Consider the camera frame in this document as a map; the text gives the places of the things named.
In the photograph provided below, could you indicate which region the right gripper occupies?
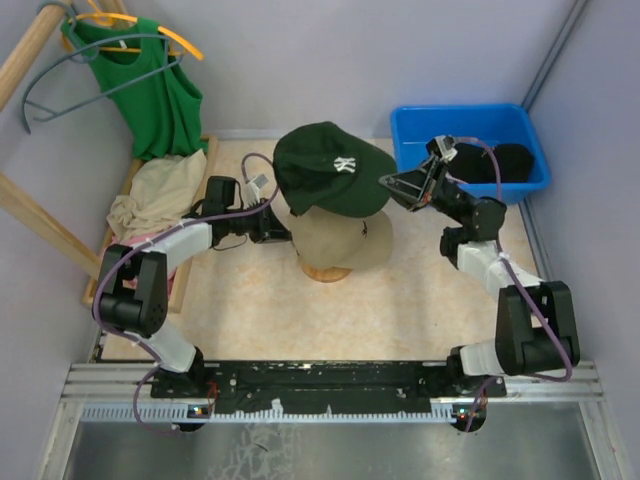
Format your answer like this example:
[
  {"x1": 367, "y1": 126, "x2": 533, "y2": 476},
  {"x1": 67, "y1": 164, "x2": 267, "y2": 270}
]
[{"x1": 375, "y1": 155, "x2": 473, "y2": 223}]

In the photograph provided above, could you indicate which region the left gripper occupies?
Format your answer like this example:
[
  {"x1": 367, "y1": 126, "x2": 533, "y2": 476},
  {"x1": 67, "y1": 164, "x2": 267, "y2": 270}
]
[{"x1": 224, "y1": 197, "x2": 294, "y2": 244}]

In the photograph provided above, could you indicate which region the black baseball cap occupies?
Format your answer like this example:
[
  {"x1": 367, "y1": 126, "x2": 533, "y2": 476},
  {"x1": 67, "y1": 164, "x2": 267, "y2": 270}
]
[{"x1": 449, "y1": 143, "x2": 534, "y2": 184}]

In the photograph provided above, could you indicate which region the dark green baseball cap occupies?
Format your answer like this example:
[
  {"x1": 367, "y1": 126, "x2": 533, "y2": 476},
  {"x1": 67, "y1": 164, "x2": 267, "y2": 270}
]
[{"x1": 273, "y1": 121, "x2": 397, "y2": 218}]

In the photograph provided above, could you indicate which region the beige baseball cap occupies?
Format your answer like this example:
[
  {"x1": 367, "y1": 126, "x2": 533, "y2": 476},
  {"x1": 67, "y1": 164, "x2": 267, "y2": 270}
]
[{"x1": 287, "y1": 207, "x2": 394, "y2": 270}]

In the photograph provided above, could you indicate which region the wooden hat stand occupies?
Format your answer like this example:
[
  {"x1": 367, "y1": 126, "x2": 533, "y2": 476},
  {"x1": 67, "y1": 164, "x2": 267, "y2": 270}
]
[{"x1": 301, "y1": 264, "x2": 352, "y2": 284}]

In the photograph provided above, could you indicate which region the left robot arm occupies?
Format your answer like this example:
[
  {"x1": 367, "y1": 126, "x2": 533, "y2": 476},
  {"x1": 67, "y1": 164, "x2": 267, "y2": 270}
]
[{"x1": 93, "y1": 176, "x2": 291, "y2": 397}]

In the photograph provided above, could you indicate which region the cream cloth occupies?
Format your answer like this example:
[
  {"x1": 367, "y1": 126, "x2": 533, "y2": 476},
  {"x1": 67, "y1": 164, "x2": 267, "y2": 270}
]
[{"x1": 107, "y1": 149, "x2": 207, "y2": 243}]

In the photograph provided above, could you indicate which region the pink cloth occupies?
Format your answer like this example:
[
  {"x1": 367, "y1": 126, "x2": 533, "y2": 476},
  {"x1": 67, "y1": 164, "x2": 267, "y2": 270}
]
[{"x1": 118, "y1": 231, "x2": 176, "y2": 295}]

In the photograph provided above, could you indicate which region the blue plastic bin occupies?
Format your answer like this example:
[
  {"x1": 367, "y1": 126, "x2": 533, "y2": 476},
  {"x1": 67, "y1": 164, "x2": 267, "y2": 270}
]
[{"x1": 390, "y1": 104, "x2": 551, "y2": 205}]

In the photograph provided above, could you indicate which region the green tank top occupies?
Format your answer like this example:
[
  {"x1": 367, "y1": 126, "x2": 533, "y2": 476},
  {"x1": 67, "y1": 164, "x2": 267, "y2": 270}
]
[{"x1": 92, "y1": 17, "x2": 207, "y2": 160}]

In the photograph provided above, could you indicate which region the grey-blue hanger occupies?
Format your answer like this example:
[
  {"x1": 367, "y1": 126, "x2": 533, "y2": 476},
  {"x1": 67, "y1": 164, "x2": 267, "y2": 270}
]
[{"x1": 14, "y1": 6, "x2": 192, "y2": 134}]

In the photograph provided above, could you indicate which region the yellow hanger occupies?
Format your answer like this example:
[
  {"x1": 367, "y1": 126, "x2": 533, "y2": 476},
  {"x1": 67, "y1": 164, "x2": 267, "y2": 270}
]
[{"x1": 62, "y1": 0, "x2": 205, "y2": 62}]

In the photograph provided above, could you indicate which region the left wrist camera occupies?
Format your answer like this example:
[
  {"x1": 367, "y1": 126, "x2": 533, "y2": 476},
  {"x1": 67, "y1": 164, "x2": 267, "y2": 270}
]
[{"x1": 243, "y1": 174, "x2": 268, "y2": 206}]

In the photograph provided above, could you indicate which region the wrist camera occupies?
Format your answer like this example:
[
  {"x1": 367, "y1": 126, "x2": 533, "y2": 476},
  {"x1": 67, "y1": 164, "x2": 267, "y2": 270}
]
[
  {"x1": 243, "y1": 174, "x2": 268, "y2": 206},
  {"x1": 434, "y1": 135, "x2": 458, "y2": 163}
]

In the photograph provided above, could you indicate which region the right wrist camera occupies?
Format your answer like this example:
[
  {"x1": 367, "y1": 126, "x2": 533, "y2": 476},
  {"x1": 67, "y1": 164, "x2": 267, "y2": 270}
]
[{"x1": 434, "y1": 135, "x2": 458, "y2": 163}]

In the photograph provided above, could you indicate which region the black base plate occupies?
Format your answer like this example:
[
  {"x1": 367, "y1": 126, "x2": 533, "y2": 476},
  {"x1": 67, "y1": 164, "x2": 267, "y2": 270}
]
[{"x1": 151, "y1": 360, "x2": 487, "y2": 415}]

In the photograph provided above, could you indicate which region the aluminium frame rail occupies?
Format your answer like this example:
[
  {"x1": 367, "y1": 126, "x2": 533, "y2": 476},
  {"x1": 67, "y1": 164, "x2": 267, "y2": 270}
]
[{"x1": 62, "y1": 361, "x2": 604, "y2": 426}]

